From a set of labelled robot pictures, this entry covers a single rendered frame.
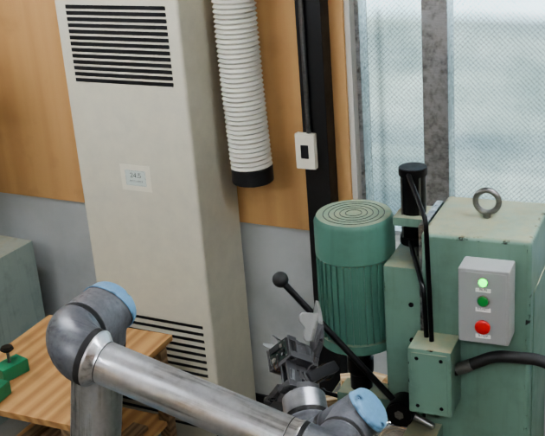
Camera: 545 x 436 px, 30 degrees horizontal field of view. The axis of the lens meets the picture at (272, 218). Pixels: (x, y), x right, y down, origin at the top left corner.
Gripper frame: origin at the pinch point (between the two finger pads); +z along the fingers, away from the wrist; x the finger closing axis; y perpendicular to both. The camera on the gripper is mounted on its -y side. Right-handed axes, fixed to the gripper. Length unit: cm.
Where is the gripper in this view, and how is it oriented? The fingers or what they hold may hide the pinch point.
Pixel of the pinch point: (297, 318)
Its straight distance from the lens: 226.3
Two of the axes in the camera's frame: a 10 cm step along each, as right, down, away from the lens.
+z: -1.3, -7.6, 6.4
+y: -7.6, -3.3, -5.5
